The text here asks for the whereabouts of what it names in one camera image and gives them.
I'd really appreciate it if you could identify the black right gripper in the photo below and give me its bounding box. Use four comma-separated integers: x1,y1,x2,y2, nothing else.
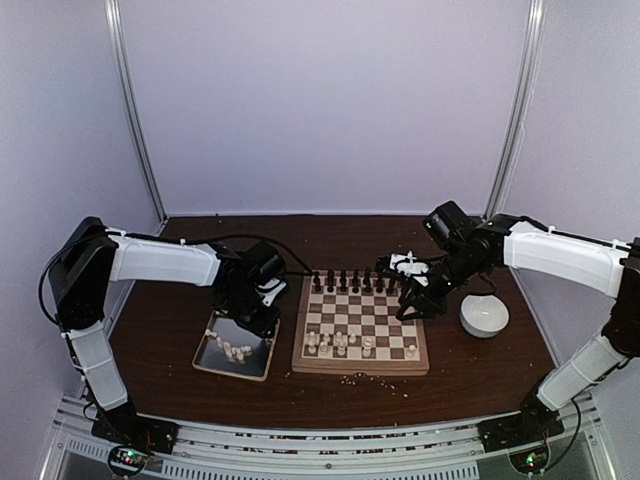
396,244,485,321

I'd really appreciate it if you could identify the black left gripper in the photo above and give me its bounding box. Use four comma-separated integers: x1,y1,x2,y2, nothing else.
222,284,282,338

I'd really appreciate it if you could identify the white chess king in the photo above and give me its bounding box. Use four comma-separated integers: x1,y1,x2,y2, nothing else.
361,337,375,359

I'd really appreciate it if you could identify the metal tray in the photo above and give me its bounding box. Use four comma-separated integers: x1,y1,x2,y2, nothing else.
192,312,280,382

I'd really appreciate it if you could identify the white chess knight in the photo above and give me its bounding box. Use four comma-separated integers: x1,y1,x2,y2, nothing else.
319,342,330,357

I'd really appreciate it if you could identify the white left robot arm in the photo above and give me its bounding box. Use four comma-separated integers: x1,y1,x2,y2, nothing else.
40,216,288,452

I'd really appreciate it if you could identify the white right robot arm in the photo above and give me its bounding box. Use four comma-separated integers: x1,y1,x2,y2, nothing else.
376,201,639,449

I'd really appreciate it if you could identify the black chess pieces row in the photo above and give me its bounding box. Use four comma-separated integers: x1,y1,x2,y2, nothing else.
310,267,403,296

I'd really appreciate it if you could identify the wooden chess board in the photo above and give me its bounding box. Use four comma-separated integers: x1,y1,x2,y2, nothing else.
291,274,430,376

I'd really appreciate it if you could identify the white chess pieces pile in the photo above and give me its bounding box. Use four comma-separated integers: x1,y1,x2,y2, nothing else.
205,328,253,362

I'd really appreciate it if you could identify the white bowl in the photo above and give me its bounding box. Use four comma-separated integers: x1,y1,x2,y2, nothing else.
459,295,510,339

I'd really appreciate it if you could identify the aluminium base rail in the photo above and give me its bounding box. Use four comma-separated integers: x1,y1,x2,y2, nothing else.
36,396,616,479

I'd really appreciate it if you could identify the aluminium frame post right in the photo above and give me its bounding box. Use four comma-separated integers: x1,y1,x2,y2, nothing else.
483,0,547,218

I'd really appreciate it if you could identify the aluminium frame post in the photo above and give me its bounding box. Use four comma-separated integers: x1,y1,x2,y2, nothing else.
104,0,168,224
483,0,547,218

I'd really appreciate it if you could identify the aluminium frame post left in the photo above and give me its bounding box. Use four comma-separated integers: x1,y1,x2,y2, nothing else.
104,0,168,224

